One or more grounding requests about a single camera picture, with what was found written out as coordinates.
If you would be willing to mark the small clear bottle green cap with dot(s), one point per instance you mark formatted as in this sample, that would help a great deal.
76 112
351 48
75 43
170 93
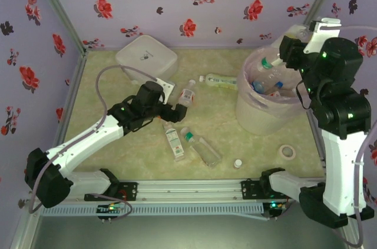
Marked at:
266 62

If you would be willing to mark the blue cap plastic bottle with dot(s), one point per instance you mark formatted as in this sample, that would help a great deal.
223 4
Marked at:
258 85
279 84

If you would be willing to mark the tall bottle green white label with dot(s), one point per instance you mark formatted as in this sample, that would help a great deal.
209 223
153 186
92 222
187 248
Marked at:
175 143

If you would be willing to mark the translucent plastic bin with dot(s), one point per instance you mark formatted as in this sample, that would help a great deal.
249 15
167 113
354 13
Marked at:
250 66

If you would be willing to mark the white round waste bin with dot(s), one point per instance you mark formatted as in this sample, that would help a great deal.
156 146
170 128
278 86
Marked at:
259 119

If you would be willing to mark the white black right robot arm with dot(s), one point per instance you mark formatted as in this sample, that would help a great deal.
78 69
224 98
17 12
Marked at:
341 172

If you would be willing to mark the pale green marbled table mat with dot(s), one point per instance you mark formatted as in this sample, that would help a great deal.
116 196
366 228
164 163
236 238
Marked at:
141 157

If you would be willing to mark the white square plastic box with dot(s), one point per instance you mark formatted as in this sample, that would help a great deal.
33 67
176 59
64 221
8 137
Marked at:
144 57

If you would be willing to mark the small white bottle cap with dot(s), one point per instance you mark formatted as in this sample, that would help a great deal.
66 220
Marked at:
238 163

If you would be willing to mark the beige tape roll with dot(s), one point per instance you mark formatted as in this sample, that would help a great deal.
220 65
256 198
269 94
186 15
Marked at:
287 157

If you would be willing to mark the small circuit board green light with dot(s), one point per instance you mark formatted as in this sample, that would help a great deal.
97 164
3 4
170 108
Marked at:
274 206
110 207

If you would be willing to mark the long aluminium base rail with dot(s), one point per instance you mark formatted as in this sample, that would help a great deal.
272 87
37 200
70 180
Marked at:
188 191

